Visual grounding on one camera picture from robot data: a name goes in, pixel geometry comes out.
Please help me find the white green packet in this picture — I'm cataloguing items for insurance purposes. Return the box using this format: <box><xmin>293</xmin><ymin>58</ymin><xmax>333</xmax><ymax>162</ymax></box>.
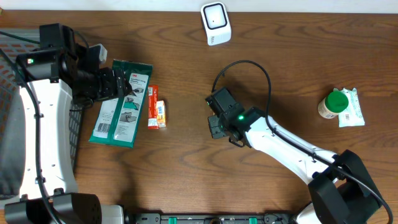
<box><xmin>89</xmin><ymin>60</ymin><xmax>153</xmax><ymax>148</ymax></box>

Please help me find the grey plastic mesh basket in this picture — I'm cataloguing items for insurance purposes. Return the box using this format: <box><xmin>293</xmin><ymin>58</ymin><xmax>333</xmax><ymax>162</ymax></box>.
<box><xmin>1</xmin><ymin>24</ymin><xmax>89</xmax><ymax>203</ymax></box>

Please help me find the light green tissue packet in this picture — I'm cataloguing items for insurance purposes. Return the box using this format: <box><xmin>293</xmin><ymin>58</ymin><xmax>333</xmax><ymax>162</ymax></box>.
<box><xmin>333</xmin><ymin>88</ymin><xmax>365</xmax><ymax>128</ymax></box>

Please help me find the red orange stick packet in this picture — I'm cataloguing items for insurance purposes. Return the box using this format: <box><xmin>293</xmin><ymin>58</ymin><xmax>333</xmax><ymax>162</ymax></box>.
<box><xmin>148</xmin><ymin>85</ymin><xmax>159</xmax><ymax>129</ymax></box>

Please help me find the white barcode scanner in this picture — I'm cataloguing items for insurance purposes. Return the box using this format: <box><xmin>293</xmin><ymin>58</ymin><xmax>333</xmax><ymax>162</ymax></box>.
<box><xmin>200</xmin><ymin>1</ymin><xmax>232</xmax><ymax>46</ymax></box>

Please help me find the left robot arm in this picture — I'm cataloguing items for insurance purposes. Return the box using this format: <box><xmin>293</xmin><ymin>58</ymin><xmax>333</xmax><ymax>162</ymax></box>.
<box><xmin>4</xmin><ymin>24</ymin><xmax>132</xmax><ymax>223</ymax></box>

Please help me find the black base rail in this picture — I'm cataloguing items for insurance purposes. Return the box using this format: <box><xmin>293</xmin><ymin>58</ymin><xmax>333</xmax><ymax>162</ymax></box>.
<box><xmin>124</xmin><ymin>213</ymin><xmax>295</xmax><ymax>224</ymax></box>

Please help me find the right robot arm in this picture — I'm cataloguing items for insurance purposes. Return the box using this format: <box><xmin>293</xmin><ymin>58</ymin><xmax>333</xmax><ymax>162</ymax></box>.
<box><xmin>208</xmin><ymin>103</ymin><xmax>388</xmax><ymax>223</ymax></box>

